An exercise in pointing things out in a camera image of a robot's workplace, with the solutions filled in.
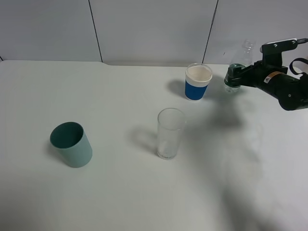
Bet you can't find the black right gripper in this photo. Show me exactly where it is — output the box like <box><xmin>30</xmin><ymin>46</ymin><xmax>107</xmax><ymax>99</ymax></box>
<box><xmin>224</xmin><ymin>61</ymin><xmax>288</xmax><ymax>88</ymax></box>

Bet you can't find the clear green labelled water bottle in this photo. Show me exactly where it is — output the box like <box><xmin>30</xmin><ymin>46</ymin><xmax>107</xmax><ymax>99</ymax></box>
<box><xmin>224</xmin><ymin>39</ymin><xmax>256</xmax><ymax>93</ymax></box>

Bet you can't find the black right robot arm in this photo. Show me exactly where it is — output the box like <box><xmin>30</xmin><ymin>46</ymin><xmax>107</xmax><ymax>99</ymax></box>
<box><xmin>225</xmin><ymin>61</ymin><xmax>308</xmax><ymax>111</ymax></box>

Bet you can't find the blue sleeved white paper cup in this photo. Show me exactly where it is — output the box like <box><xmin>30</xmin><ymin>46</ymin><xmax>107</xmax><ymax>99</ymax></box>
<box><xmin>184</xmin><ymin>63</ymin><xmax>213</xmax><ymax>101</ymax></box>

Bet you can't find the teal green plastic cup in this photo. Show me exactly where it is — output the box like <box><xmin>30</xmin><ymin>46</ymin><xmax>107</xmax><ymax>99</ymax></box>
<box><xmin>50</xmin><ymin>122</ymin><xmax>92</xmax><ymax>168</ymax></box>

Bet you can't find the clear tall drinking glass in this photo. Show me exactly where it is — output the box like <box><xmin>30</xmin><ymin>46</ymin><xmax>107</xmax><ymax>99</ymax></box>
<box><xmin>157</xmin><ymin>108</ymin><xmax>186</xmax><ymax>160</ymax></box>

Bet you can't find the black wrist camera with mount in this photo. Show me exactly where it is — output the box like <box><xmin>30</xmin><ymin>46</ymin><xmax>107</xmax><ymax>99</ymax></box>
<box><xmin>260</xmin><ymin>38</ymin><xmax>298</xmax><ymax>67</ymax></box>

